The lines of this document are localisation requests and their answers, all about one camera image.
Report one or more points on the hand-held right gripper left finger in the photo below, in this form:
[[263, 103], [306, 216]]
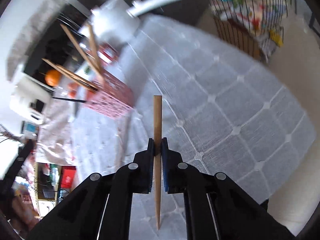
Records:
[[149, 166]]

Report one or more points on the grey checked tablecloth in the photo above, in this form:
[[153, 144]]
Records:
[[212, 100]]

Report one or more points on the red box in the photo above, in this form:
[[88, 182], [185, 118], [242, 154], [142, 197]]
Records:
[[68, 177]]

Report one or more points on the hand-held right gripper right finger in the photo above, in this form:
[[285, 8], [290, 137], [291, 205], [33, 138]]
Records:
[[165, 166]]

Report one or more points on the floral cabinet cloth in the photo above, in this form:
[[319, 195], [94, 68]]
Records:
[[55, 135]]

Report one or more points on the white electric cooking pot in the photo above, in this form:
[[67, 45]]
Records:
[[117, 15]]

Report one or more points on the black microwave oven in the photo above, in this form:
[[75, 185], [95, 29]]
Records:
[[47, 52]]

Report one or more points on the black chopstick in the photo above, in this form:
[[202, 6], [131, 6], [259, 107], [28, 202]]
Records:
[[70, 100]]

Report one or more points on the bare dry branches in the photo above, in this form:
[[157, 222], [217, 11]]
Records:
[[10, 135]]

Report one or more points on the pink perforated utensil holder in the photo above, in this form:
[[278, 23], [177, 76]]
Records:
[[112, 97]]

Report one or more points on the cream air fryer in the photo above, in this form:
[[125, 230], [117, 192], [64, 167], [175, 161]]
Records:
[[27, 100]]

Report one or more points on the short red spice jar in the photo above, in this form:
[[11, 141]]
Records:
[[107, 53]]

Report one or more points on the wooden chopstick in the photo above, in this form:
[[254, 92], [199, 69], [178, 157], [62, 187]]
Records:
[[80, 78], [67, 73], [158, 135], [80, 50], [94, 50]]

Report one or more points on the large orange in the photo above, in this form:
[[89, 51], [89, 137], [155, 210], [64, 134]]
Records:
[[53, 78]]

